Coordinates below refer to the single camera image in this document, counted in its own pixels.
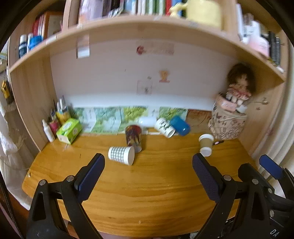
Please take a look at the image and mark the plain white cup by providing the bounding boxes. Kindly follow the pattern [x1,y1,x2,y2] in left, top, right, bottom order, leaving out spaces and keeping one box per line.
[138,116,158,127]

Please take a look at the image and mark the red pen holder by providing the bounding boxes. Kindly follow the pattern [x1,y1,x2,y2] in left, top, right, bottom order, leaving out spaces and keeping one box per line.
[49,121,61,136]

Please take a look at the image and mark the white spray bottle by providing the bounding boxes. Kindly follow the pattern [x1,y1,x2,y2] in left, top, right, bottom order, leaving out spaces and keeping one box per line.
[42,119,56,142]

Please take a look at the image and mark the white floral print cup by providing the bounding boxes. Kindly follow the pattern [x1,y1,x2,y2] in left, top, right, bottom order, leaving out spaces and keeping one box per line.
[154,118,176,138]

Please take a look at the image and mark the row of books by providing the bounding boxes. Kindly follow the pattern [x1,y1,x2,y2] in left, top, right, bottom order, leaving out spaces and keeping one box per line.
[79,0,185,19]

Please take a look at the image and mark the white pink bottle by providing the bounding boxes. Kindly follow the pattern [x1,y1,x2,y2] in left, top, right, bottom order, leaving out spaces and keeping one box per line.
[238,13,270,58]

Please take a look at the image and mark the brown-haired doll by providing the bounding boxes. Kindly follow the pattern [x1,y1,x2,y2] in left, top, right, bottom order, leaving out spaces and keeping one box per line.
[226,63,256,104]

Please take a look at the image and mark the stack of red books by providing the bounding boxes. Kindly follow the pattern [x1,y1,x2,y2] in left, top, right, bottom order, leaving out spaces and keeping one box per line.
[32,11,63,39]

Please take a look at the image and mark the yellow pen holder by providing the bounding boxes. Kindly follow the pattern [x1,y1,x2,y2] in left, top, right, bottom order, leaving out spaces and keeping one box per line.
[56,110,71,125]

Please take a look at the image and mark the pencil sketch paper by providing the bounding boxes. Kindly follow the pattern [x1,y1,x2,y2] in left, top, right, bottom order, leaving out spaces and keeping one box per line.
[137,77,153,95]

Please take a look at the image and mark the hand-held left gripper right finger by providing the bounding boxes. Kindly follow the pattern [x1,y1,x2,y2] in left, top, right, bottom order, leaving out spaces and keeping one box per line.
[192,153,271,239]

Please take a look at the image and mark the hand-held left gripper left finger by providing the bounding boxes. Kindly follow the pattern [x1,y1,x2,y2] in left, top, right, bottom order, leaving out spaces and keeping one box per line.
[27,153,105,239]

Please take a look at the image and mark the dark upright books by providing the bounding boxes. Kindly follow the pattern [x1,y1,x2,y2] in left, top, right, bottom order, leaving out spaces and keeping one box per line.
[267,31,282,67]

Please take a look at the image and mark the yellow cartoon sticker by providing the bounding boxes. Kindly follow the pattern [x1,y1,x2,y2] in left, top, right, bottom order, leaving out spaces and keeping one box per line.
[159,70,171,83]

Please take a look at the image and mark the white checkered paper cup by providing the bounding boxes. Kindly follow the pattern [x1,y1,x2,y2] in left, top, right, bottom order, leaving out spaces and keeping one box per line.
[108,146,135,166]

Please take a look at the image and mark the patterned fabric basket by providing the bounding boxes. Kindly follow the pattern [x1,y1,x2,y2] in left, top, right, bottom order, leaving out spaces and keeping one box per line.
[208,92,248,141]

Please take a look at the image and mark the yellow mug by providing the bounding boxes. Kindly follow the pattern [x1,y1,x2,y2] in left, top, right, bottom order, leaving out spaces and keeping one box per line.
[169,0,223,29]

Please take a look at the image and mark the yellow toy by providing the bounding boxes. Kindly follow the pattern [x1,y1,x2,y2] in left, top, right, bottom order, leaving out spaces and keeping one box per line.
[1,80,12,98]

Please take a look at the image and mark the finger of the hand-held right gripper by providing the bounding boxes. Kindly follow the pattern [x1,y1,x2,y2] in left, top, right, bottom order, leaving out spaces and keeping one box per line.
[259,155,294,201]
[238,162,274,192]

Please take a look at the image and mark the dark blue bottle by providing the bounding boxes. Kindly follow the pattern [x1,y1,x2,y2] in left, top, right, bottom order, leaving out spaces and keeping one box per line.
[18,34,28,58]

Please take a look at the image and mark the brown paper cup white lid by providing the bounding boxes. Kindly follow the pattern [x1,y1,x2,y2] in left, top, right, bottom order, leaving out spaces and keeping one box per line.
[198,134,215,157]

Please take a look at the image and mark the dark red printed cup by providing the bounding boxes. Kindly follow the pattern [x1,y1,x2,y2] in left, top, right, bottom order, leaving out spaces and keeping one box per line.
[125,124,143,153]

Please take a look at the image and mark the green map poster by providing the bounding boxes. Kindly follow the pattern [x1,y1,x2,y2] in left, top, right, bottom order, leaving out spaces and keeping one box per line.
[73,105,189,134]

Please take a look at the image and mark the blue plastic cup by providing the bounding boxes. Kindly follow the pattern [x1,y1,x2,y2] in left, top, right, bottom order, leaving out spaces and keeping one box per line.
[169,115,191,137]

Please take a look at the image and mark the white cloth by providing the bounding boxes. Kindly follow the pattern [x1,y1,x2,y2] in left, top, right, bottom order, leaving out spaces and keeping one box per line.
[0,98,31,208]

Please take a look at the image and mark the wooden shelf unit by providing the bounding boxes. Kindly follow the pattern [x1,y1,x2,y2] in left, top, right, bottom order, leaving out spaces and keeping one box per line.
[8,0,288,153]

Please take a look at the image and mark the hanging paper tag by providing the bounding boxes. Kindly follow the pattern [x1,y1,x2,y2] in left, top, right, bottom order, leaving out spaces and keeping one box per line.
[76,34,90,59]

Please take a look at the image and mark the green tissue box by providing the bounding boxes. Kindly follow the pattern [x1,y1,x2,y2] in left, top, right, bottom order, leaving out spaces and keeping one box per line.
[56,118,83,145]

